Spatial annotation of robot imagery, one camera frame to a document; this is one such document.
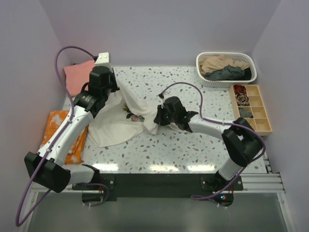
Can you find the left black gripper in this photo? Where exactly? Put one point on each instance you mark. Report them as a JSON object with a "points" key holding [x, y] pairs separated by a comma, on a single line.
{"points": [[114, 83]]}

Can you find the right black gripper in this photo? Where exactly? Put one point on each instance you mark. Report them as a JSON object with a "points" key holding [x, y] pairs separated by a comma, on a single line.
{"points": [[161, 116]]}

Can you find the white floral print t-shirt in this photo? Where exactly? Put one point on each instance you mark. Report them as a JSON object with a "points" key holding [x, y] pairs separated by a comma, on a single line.
{"points": [[123, 117]]}

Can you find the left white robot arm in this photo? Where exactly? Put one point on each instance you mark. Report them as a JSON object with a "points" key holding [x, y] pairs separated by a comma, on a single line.
{"points": [[46, 166]]}

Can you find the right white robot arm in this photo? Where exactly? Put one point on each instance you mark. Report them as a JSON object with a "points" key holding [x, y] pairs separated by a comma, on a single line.
{"points": [[243, 144]]}

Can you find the folded pink t-shirt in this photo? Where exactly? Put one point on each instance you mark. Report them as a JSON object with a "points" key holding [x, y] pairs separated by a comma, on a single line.
{"points": [[77, 75]]}

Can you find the beige garment in basket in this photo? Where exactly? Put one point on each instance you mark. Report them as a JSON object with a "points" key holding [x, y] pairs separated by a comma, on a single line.
{"points": [[211, 64]]}

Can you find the white plastic laundry basket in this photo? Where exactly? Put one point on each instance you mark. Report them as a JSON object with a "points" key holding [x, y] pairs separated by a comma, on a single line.
{"points": [[234, 56]]}

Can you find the folded orange tie-dye t-shirt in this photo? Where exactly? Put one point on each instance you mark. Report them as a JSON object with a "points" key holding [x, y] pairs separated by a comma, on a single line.
{"points": [[55, 119]]}

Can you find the dark grey garment in basket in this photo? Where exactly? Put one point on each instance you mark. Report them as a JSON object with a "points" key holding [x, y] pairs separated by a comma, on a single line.
{"points": [[229, 73]]}

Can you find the red black patterned socks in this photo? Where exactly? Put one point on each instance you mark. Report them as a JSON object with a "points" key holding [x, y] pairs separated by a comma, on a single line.
{"points": [[239, 89]]}

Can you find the dark grey socks in tray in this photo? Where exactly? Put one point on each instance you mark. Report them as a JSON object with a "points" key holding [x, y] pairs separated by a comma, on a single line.
{"points": [[245, 113]]}

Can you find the black white patterned socks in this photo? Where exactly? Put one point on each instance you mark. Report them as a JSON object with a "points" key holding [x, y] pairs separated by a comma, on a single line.
{"points": [[242, 100]]}

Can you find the wooden compartment organizer tray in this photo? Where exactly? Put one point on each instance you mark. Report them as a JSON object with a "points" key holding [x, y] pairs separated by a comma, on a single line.
{"points": [[260, 121]]}

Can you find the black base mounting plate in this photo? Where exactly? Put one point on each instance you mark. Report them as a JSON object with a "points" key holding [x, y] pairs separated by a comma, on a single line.
{"points": [[160, 185]]}

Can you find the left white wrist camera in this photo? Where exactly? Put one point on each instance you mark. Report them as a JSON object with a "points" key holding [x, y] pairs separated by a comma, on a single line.
{"points": [[103, 60]]}

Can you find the aluminium rail frame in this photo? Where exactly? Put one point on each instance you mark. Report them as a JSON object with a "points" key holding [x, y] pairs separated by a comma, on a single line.
{"points": [[259, 208]]}

